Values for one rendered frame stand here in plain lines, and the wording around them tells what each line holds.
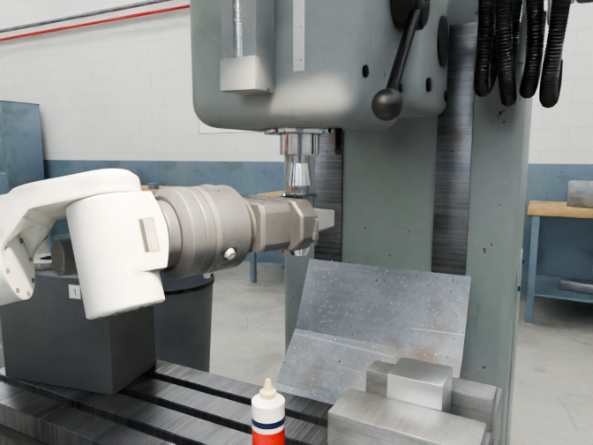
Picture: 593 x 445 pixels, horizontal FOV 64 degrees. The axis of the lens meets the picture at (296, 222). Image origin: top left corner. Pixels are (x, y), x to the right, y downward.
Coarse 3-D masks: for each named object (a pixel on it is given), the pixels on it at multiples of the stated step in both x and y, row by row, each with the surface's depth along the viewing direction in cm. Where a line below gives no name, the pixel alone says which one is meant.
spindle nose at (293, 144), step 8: (280, 136) 55; (288, 136) 54; (296, 136) 54; (304, 136) 54; (312, 136) 54; (280, 144) 56; (288, 144) 54; (296, 144) 54; (304, 144) 54; (312, 144) 54; (280, 152) 56; (288, 152) 54; (296, 152) 54; (304, 152) 54; (312, 152) 55
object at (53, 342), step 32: (64, 288) 74; (0, 320) 79; (32, 320) 77; (64, 320) 75; (96, 320) 73; (128, 320) 77; (32, 352) 78; (64, 352) 76; (96, 352) 74; (128, 352) 77; (64, 384) 77; (96, 384) 75
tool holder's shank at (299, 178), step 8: (296, 160) 55; (304, 160) 56; (296, 168) 55; (304, 168) 56; (288, 176) 56; (296, 176) 55; (304, 176) 56; (288, 184) 56; (296, 184) 55; (304, 184) 56; (296, 192) 56; (304, 192) 56
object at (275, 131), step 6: (264, 132) 55; (270, 132) 53; (276, 132) 53; (282, 132) 52; (288, 132) 52; (294, 132) 52; (300, 132) 52; (306, 132) 52; (312, 132) 52; (318, 132) 52; (324, 132) 53; (330, 132) 54
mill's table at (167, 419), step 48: (0, 384) 78; (48, 384) 78; (144, 384) 78; (192, 384) 79; (240, 384) 78; (0, 432) 73; (48, 432) 67; (96, 432) 65; (144, 432) 67; (192, 432) 65; (240, 432) 65; (288, 432) 65
